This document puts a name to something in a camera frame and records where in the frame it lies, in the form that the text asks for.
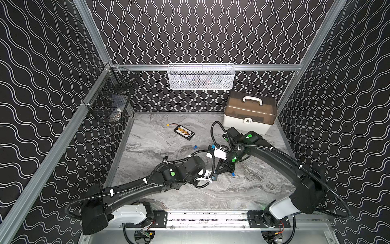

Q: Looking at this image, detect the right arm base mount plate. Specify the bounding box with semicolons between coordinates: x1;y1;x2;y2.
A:
247;210;291;230

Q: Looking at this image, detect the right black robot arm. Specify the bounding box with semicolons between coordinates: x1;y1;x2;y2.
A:
214;127;352;227

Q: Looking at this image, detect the black battery pack with cable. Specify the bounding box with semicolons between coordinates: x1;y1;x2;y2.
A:
167;123;195;141

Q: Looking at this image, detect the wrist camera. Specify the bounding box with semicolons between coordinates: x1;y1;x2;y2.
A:
198;170;217;183
206;145;227;160

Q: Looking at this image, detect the aluminium front rail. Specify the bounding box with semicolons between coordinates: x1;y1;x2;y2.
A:
103;205;293;231

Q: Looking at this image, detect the brown lid white toolbox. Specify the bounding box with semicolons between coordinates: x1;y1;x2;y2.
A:
223;91;277;135

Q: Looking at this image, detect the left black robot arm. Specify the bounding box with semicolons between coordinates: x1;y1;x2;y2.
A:
64;149;216;235

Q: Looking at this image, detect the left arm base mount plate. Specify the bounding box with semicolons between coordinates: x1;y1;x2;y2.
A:
125;210;168;229

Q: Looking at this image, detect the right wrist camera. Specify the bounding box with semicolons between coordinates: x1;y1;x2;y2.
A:
206;145;227;160

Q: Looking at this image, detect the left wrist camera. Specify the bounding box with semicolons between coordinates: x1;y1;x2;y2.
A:
198;170;217;183

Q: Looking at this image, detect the black wire wall basket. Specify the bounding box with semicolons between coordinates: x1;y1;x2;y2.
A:
81;63;139;124

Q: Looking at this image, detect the white mesh wall basket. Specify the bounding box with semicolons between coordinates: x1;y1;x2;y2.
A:
167;63;236;90

